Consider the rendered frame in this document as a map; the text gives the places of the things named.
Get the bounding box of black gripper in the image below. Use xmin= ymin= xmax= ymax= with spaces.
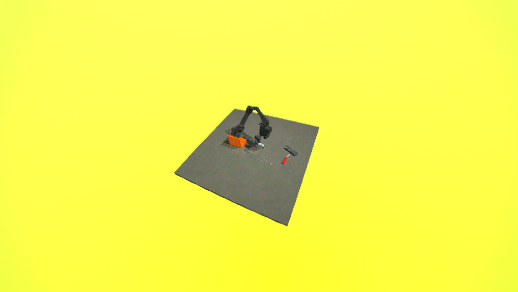
xmin=255 ymin=129 xmax=265 ymax=142

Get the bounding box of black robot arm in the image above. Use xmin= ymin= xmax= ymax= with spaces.
xmin=233 ymin=105 xmax=272 ymax=139

